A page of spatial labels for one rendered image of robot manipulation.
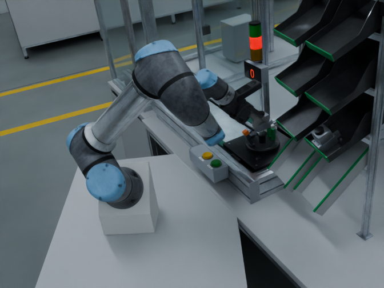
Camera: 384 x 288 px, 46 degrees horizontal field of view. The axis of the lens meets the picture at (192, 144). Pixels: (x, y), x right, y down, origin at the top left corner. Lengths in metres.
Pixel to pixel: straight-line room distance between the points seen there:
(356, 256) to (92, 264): 0.88
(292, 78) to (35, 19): 5.28
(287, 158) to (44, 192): 2.36
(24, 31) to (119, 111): 5.22
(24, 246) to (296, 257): 2.09
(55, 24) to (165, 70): 5.35
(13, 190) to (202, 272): 2.50
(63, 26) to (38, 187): 3.28
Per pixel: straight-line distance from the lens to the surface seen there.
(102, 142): 1.46
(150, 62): 1.25
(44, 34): 6.55
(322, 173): 1.58
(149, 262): 1.60
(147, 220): 1.66
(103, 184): 1.45
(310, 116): 1.56
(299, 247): 1.60
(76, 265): 1.68
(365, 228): 1.63
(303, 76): 1.49
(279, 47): 3.18
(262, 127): 1.81
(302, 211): 1.73
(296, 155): 1.66
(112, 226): 1.71
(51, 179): 3.77
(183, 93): 1.21
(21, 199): 3.67
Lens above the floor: 1.99
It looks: 32 degrees down
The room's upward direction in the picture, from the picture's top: 8 degrees counter-clockwise
